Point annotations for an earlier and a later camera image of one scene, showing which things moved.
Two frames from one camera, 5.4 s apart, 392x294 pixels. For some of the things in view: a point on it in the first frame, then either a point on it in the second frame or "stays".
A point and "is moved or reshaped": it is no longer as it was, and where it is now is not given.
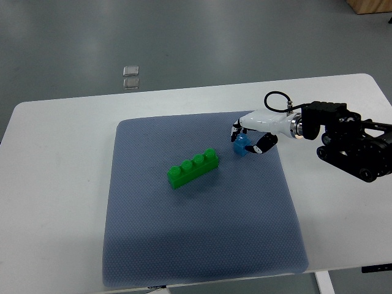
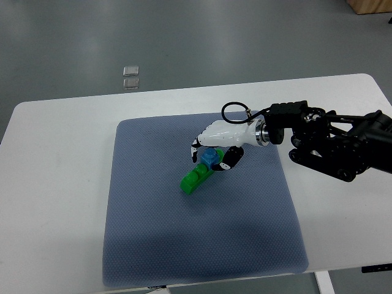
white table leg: [324, 282] stays
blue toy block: [242, 140] is moved or reshaped
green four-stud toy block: [189, 170] -> [200, 172]
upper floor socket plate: [130, 71] stays
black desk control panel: [376, 268] stays
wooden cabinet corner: [362, 7] stays
